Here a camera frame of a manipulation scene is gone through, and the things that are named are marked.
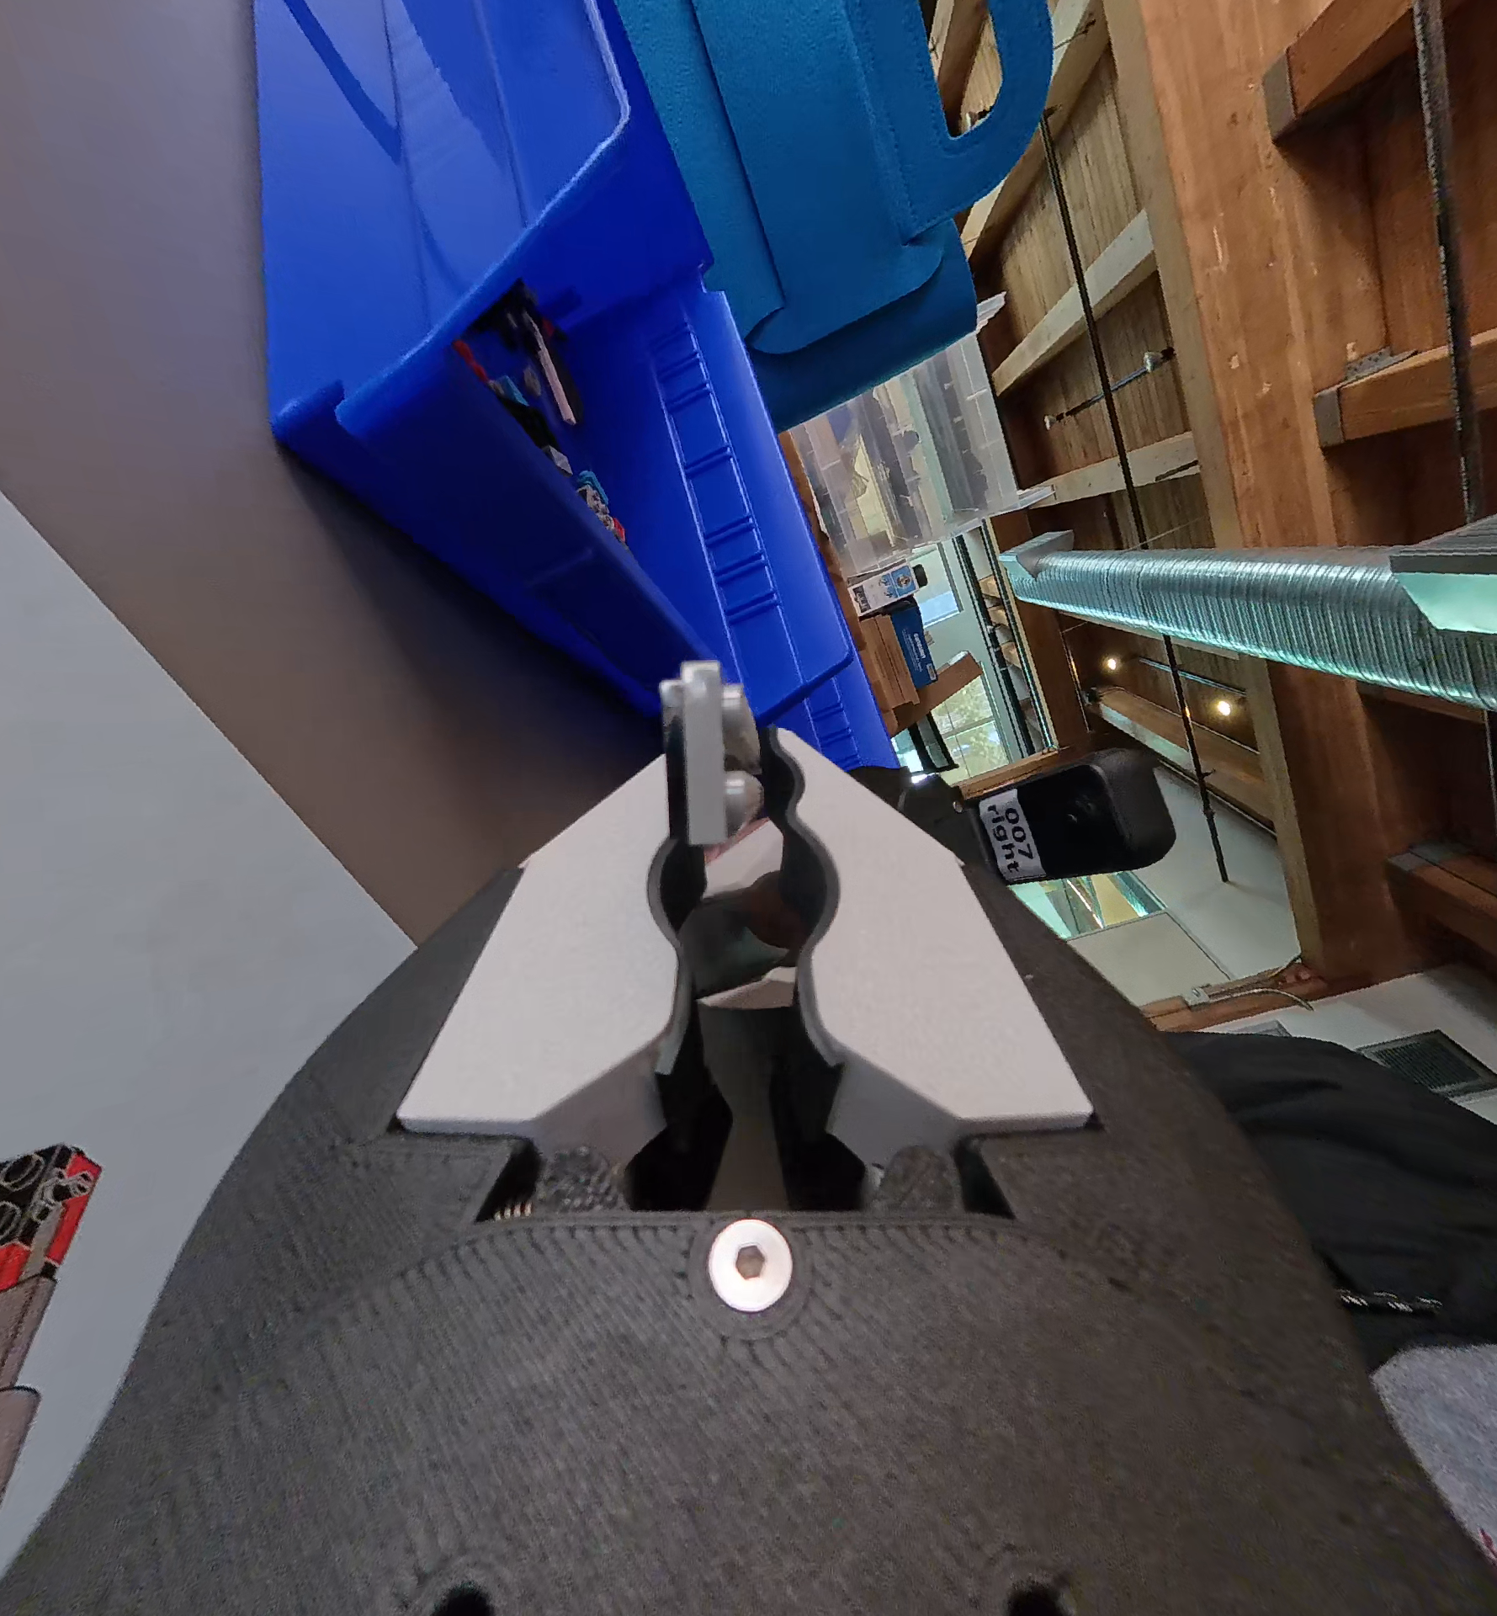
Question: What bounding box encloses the clear plastic drawer unit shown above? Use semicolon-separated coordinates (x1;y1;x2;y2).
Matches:
783;337;1024;584

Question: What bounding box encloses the person's black jacket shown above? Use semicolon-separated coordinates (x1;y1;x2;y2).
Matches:
1157;1027;1497;1370

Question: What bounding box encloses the small white blue box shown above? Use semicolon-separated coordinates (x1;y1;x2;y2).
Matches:
847;561;929;620

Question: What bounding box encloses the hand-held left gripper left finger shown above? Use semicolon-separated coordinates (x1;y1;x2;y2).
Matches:
395;786;702;1153

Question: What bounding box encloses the blue plastic storage bin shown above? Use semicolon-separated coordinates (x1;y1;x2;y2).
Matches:
253;0;866;746
810;668;902;774

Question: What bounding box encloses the brick instruction booklet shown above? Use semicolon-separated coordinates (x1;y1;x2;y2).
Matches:
0;422;421;1616

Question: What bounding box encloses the silver ventilation duct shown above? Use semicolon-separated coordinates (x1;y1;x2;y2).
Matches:
998;491;1497;724

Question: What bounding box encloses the teal felt chair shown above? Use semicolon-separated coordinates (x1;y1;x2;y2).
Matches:
616;0;1055;432

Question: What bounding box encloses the blue cardboard box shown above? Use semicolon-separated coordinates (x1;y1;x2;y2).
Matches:
886;599;941;689

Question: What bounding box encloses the small light grey toy brick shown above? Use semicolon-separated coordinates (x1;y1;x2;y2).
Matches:
657;658;769;846

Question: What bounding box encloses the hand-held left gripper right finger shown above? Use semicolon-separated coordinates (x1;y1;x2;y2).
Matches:
759;725;1098;1170

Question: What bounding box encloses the person's grey sweatshirt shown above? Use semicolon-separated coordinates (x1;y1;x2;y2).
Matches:
1373;1338;1497;1616

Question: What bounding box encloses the pile of mixed toy bricks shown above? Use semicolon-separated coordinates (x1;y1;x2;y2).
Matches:
452;282;633;546

